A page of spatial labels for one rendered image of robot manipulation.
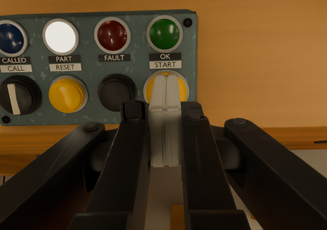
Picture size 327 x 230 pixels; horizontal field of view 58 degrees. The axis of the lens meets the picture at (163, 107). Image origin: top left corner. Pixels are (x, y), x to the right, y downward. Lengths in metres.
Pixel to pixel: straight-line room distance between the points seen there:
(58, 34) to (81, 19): 0.02
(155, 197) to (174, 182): 0.09
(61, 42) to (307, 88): 0.19
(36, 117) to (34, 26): 0.07
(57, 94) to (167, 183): 0.94
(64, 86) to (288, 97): 0.17
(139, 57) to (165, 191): 0.95
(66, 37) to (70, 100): 0.04
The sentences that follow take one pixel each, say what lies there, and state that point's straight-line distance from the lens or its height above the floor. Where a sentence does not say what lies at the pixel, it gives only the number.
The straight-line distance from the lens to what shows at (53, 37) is 0.21.
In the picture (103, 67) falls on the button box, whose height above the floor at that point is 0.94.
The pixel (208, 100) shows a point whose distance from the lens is 0.24.
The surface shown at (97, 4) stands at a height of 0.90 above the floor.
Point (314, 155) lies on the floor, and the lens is 1.25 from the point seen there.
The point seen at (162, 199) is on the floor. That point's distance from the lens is 1.13.
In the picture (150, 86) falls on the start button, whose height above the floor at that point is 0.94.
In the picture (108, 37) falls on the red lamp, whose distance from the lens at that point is 0.20.
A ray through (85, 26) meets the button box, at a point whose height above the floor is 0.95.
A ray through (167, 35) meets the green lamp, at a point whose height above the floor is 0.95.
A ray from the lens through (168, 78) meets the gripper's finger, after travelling 0.19.
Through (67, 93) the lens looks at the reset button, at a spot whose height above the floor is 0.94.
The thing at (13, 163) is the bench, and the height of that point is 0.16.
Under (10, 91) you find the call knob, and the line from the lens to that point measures 0.23.
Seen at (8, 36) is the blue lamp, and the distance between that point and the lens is 0.23.
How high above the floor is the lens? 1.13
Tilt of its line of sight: 75 degrees down
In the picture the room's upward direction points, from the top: 7 degrees counter-clockwise
